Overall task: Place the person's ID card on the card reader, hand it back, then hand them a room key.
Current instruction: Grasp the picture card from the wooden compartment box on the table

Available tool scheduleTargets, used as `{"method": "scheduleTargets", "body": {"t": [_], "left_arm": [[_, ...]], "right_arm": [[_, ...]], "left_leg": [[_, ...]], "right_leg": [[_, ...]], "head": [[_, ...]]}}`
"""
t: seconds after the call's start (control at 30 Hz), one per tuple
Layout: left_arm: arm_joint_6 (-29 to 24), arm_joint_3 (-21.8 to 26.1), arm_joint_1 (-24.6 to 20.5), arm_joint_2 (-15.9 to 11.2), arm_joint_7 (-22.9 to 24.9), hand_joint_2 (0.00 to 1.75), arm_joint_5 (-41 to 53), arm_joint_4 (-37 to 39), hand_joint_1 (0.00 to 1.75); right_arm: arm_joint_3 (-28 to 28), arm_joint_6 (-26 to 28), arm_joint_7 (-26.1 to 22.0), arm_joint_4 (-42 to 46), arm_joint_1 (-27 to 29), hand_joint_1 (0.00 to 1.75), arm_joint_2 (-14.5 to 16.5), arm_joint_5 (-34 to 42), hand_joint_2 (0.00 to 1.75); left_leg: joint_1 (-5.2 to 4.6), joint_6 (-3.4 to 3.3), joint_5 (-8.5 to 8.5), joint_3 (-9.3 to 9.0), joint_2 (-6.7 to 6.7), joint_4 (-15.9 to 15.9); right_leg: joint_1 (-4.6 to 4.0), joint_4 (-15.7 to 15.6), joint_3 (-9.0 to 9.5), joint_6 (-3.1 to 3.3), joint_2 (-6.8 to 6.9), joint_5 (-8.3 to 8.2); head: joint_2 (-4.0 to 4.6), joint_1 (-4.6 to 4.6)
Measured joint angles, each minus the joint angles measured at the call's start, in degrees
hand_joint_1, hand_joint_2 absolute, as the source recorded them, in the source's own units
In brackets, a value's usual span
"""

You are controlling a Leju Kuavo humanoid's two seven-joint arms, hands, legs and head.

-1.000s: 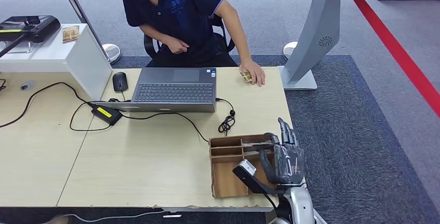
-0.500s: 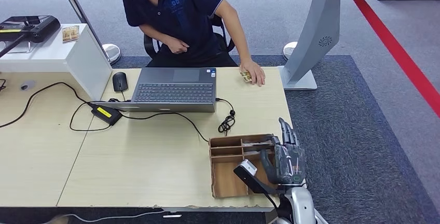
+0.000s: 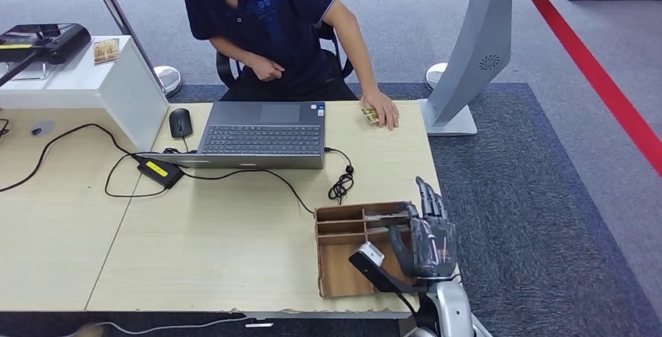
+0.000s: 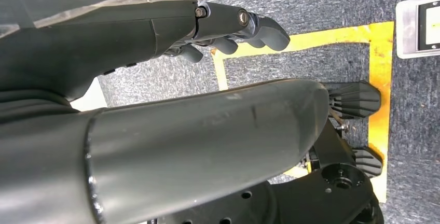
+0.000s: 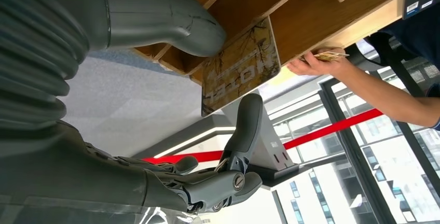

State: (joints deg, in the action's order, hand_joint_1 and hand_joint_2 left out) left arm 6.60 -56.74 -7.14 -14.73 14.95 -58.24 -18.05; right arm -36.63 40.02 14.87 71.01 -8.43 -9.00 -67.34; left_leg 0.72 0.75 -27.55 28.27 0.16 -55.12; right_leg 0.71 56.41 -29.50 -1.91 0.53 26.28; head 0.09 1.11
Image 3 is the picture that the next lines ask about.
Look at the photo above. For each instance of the person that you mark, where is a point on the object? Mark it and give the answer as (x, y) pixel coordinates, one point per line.
(269, 14)

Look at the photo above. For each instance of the grey slanted metal pole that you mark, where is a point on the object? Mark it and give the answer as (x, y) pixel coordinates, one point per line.
(116, 9)

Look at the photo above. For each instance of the person's left forearm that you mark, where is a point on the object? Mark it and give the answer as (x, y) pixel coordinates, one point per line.
(362, 66)

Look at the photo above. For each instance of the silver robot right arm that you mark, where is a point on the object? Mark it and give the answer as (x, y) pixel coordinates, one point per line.
(455, 309)

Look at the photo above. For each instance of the white label strip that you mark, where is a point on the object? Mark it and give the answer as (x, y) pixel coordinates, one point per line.
(258, 325)

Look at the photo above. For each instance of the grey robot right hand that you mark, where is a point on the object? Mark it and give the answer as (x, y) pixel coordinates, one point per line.
(434, 247)

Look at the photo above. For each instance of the black computer mouse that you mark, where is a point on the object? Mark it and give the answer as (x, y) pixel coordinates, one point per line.
(180, 123)

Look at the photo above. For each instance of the black power adapter yellow label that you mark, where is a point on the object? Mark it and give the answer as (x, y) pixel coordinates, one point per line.
(158, 170)

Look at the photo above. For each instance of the grey kiosk stand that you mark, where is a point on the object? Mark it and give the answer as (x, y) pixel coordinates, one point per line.
(481, 40)

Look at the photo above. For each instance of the black office chair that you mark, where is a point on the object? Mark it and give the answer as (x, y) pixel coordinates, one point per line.
(226, 71)

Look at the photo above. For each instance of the person's right forearm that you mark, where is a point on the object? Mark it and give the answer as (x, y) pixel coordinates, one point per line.
(233, 50)

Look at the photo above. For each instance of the round white floor base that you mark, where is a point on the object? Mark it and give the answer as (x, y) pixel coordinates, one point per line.
(434, 73)
(168, 79)

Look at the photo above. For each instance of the grey laptop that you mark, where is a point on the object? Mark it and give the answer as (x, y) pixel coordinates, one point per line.
(258, 141)

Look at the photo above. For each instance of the clear acrylic stand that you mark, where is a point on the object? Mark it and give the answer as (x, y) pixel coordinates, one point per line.
(31, 72)

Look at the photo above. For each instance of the person's left hand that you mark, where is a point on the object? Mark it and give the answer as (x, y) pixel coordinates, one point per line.
(387, 109)

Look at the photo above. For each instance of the white counter box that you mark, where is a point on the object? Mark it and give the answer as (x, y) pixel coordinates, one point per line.
(77, 81)

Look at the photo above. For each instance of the person's right hand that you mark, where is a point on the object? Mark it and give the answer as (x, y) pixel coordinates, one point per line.
(265, 68)

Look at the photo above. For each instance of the black card reader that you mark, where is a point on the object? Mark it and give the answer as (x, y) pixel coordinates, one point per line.
(62, 45)

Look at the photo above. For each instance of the wooden compartment tray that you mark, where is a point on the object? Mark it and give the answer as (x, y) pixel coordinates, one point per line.
(336, 272)

